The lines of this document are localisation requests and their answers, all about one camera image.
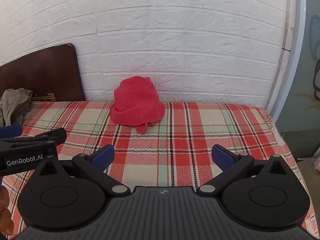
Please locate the dark brown headboard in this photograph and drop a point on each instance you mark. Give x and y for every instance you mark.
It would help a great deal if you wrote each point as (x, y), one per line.
(42, 72)

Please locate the red knit cardigan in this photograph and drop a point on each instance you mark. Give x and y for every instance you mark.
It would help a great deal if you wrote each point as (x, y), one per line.
(136, 102)

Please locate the painted teal door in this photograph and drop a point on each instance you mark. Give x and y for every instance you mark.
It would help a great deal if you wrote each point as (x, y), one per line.
(307, 80)

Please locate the grey striped garment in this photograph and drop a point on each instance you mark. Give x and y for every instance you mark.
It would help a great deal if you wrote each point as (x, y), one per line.
(13, 103)

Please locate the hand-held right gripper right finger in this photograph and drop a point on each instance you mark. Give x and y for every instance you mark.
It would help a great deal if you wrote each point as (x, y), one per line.
(222, 158)

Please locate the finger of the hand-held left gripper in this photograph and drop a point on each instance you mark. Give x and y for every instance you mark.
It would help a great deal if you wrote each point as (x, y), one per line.
(10, 130)
(50, 136)

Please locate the plaid blanket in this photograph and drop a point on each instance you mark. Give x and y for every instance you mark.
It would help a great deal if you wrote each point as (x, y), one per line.
(175, 135)

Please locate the person's left hand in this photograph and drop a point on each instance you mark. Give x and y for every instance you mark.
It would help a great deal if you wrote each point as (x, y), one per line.
(4, 217)

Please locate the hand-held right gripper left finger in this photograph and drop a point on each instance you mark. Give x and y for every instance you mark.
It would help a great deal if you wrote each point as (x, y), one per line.
(102, 158)

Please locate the white door frame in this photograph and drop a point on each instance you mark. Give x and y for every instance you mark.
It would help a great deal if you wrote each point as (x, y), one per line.
(292, 42)

